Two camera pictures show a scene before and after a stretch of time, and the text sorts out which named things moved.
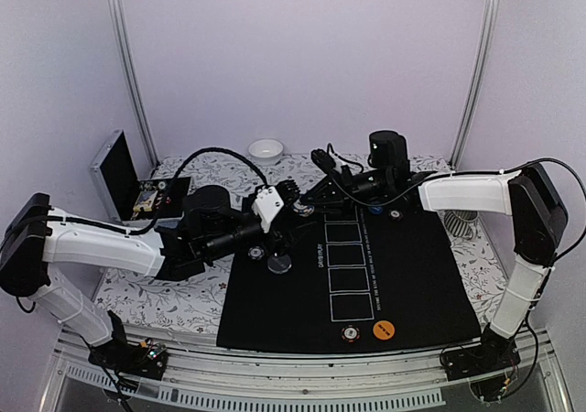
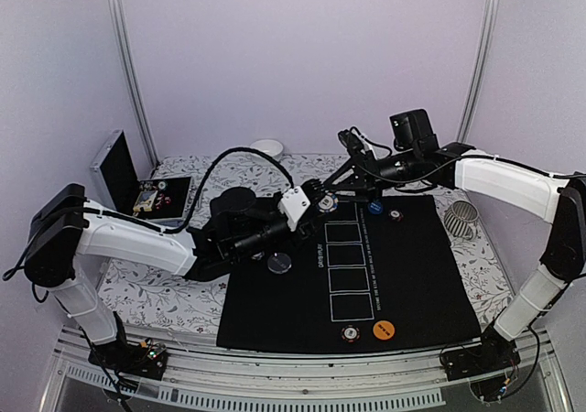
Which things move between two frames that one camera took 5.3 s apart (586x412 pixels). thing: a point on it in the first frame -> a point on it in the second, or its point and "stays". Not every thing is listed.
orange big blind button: x=384 y=330 stays
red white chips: x=396 y=215 stays
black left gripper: x=279 y=244 -> x=308 y=228
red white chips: x=350 y=333 stays
